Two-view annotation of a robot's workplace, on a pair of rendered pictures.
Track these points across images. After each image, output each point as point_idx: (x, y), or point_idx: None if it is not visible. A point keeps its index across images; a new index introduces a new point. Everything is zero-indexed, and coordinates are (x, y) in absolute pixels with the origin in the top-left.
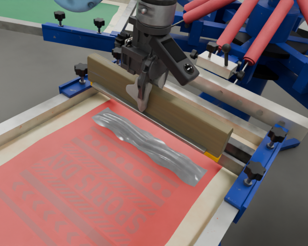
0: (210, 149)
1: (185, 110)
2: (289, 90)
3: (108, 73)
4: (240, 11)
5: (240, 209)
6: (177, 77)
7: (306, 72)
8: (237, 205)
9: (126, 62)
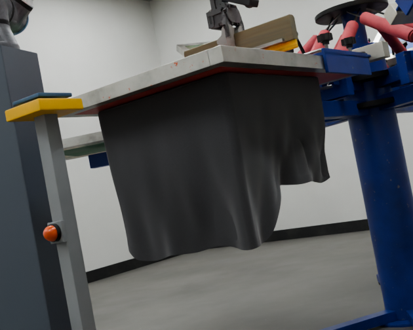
0: (286, 36)
1: (259, 25)
2: (407, 97)
3: (202, 50)
4: (313, 46)
5: (322, 54)
6: (244, 2)
7: (400, 61)
8: (318, 52)
9: (212, 22)
